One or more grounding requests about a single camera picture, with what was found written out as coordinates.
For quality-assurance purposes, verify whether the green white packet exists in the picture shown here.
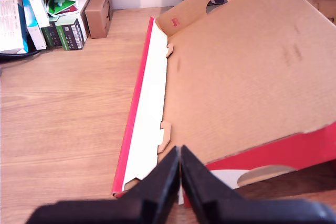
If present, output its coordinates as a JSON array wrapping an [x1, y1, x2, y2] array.
[[47, 0, 79, 18]]

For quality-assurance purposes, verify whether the brown cardboard box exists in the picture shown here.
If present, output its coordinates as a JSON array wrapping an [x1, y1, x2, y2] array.
[[84, 0, 114, 39]]

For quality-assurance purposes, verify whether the black desk cable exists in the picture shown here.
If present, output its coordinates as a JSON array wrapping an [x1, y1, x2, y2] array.
[[0, 49, 40, 63]]

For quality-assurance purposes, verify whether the dark green box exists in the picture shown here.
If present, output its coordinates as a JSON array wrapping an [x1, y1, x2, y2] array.
[[41, 20, 64, 48]]

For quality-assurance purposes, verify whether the white and blue carton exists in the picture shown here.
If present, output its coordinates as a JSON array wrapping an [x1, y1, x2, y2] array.
[[17, 0, 37, 29], [27, 0, 50, 51]]

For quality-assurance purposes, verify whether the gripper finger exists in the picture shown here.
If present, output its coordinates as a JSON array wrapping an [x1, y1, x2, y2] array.
[[119, 145, 182, 224], [180, 144, 246, 224]]

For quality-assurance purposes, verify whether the green black barcode box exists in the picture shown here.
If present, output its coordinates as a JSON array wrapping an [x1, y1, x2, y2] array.
[[55, 14, 89, 51]]

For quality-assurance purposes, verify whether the red shoebox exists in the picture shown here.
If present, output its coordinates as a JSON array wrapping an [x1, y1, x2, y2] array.
[[111, 0, 336, 208]]

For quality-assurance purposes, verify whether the plain white box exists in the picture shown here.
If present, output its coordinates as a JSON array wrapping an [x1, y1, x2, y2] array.
[[75, 0, 93, 37]]

